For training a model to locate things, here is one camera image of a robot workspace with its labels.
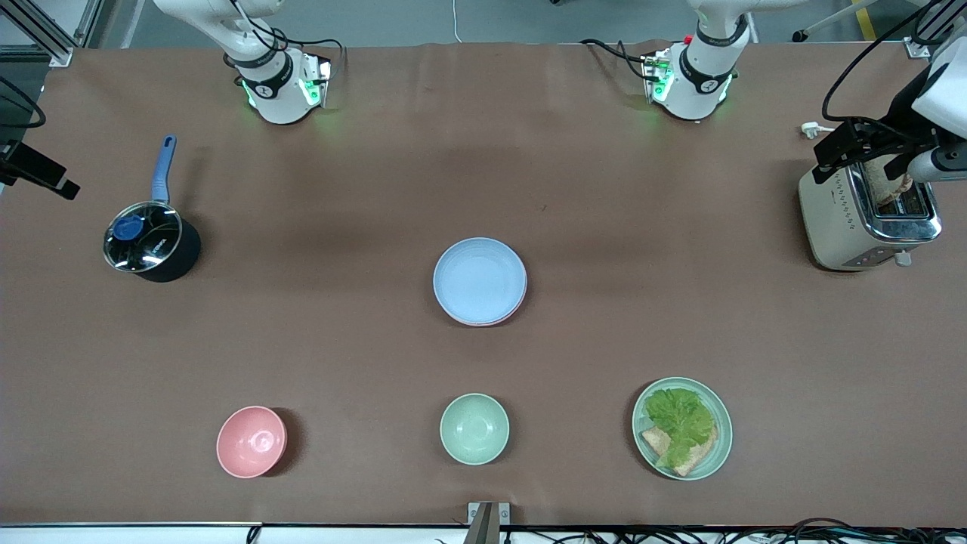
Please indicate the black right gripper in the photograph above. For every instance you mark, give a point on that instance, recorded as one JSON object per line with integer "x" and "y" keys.
{"x": 30, "y": 165}

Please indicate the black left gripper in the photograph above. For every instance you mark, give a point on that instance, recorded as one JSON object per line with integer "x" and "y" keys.
{"x": 903, "y": 125}

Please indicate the pink plate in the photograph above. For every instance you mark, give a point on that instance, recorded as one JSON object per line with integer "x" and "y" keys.
{"x": 523, "y": 301}

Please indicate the blue plate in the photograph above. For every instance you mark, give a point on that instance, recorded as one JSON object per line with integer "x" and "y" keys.
{"x": 479, "y": 279}

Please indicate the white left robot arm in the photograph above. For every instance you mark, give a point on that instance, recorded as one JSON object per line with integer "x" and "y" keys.
{"x": 699, "y": 91}

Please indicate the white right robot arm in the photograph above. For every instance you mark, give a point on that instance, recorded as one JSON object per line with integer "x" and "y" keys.
{"x": 276, "y": 98}

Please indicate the toast slice in toaster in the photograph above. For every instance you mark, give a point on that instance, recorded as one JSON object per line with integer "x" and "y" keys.
{"x": 880, "y": 185}

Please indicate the white power plug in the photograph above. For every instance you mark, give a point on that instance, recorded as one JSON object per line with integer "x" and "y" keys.
{"x": 810, "y": 130}

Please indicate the silver toaster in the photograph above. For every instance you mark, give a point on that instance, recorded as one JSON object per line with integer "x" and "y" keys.
{"x": 838, "y": 227}

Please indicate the glass pot lid blue knob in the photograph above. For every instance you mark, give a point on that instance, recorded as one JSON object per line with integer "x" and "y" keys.
{"x": 143, "y": 236}

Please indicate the white stand pole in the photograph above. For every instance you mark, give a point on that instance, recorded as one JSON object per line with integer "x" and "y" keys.
{"x": 831, "y": 19}

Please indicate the green plate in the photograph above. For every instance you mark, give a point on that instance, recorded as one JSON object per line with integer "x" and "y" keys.
{"x": 721, "y": 423}

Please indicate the green lettuce leaf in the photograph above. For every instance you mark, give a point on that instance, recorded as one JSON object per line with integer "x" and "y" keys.
{"x": 680, "y": 419}

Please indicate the pink bowl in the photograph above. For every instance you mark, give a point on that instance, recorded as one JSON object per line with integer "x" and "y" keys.
{"x": 251, "y": 442}

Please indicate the brown bread slice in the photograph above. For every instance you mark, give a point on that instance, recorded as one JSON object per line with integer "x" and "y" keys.
{"x": 699, "y": 458}

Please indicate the brown table cover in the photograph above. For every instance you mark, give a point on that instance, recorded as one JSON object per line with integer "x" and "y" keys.
{"x": 483, "y": 378}

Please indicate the green bowl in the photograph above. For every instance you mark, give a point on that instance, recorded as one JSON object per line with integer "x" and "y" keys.
{"x": 474, "y": 428}

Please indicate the aluminium frame profile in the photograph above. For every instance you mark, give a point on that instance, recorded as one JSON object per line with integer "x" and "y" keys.
{"x": 923, "y": 41}
{"x": 45, "y": 34}

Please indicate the grey metal bracket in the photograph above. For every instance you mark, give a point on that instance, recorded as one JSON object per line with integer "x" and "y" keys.
{"x": 488, "y": 521}

